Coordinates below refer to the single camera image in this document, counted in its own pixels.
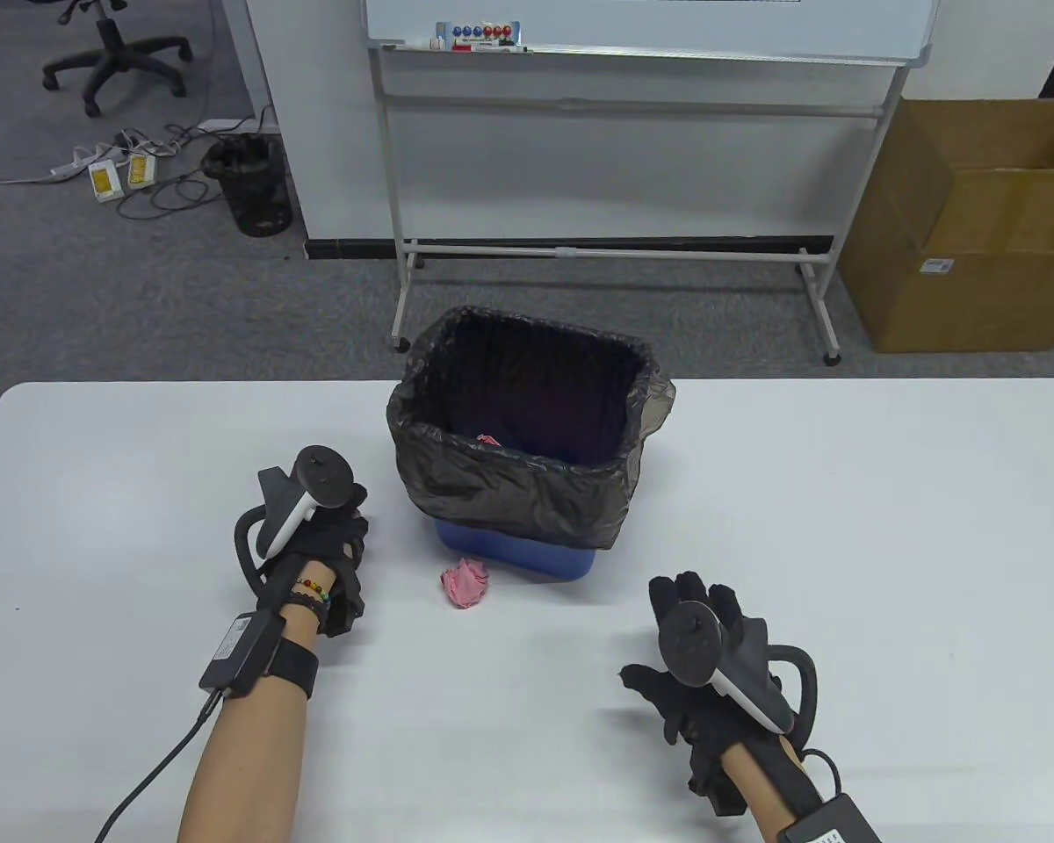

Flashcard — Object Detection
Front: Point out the person's left hand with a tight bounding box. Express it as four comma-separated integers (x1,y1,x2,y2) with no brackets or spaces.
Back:
255,487,370,639

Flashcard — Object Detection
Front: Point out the person's right hand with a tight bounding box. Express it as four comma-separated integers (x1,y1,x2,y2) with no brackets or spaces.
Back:
619,571,813,818

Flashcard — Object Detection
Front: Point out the blue recycling bin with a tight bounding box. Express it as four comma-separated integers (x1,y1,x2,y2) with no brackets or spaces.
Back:
435,521,598,582

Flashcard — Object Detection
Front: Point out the person's left forearm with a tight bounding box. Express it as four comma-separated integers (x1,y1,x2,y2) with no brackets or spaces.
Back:
177,584,335,843

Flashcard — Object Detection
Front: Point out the black plastic bin liner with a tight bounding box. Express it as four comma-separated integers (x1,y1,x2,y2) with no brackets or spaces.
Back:
386,306,677,550

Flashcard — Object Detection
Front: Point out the grey white right hand controller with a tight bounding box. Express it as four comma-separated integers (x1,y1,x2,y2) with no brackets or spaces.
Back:
657,602,818,734

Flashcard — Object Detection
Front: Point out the grey white hand controller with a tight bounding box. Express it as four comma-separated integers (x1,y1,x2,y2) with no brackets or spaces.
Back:
233,445,357,598
657,602,818,734

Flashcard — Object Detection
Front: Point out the grey white left hand controller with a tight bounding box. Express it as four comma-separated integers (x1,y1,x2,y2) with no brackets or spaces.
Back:
233,445,357,598

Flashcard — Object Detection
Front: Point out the black left wrist sensor box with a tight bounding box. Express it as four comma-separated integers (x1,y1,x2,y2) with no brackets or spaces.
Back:
199,610,320,699

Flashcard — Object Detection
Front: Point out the black wrist sensor box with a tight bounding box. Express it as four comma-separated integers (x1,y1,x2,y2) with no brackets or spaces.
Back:
199,610,320,699
777,795,884,843

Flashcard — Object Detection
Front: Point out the black right wrist sensor box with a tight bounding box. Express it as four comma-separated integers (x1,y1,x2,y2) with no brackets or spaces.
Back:
777,795,884,843

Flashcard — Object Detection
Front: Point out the black mesh wastebasket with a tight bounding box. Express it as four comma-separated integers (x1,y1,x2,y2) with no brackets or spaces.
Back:
200,133,295,237

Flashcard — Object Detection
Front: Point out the brown cardboard box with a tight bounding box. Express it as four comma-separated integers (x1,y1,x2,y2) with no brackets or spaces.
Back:
839,97,1054,354

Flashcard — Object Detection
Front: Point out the white power strip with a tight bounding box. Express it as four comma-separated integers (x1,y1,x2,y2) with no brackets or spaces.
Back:
50,145,111,183

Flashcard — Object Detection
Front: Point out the strip of round magnets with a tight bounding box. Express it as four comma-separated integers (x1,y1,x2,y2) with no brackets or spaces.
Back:
436,22,522,45

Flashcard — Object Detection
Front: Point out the office chair base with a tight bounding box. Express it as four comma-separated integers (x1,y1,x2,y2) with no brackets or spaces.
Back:
41,0,194,119

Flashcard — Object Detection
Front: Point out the white rolling whiteboard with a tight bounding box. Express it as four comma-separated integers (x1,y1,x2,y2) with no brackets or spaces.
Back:
365,0,941,366

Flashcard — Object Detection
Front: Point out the black right sensor cable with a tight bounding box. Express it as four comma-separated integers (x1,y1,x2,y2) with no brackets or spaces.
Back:
804,748,844,800

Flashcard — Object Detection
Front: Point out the black sensor cable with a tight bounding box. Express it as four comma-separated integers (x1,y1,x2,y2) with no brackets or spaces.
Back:
95,694,220,843
804,748,844,800

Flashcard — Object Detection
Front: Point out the black left sensor cable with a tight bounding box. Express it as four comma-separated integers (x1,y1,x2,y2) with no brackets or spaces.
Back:
95,694,220,843

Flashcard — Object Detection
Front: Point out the tangle of black cables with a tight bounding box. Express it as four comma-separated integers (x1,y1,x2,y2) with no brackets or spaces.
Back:
116,105,278,220

